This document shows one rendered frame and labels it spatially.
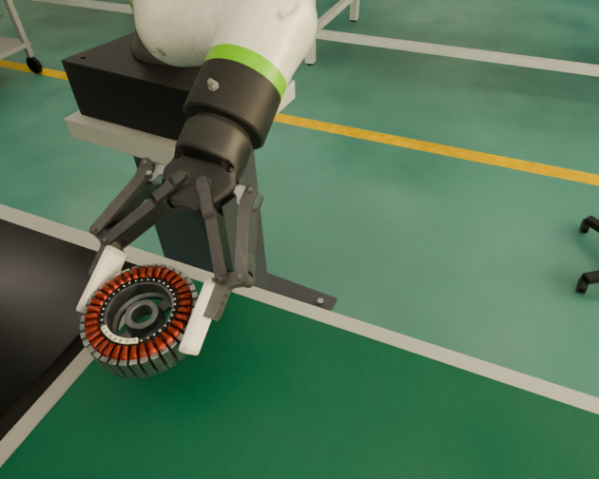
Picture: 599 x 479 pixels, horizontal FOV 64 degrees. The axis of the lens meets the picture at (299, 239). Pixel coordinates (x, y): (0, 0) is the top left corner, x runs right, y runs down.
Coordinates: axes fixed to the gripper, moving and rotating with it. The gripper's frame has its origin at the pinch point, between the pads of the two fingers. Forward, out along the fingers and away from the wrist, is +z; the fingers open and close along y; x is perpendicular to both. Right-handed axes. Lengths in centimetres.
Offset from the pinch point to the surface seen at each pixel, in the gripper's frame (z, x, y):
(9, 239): -2.7, -6.8, 26.8
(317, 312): -6.5, -11.4, -13.4
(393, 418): 1.1, -6.6, -24.8
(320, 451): 5.8, -3.8, -19.7
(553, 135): -133, -173, -52
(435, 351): -6.6, -11.4, -26.8
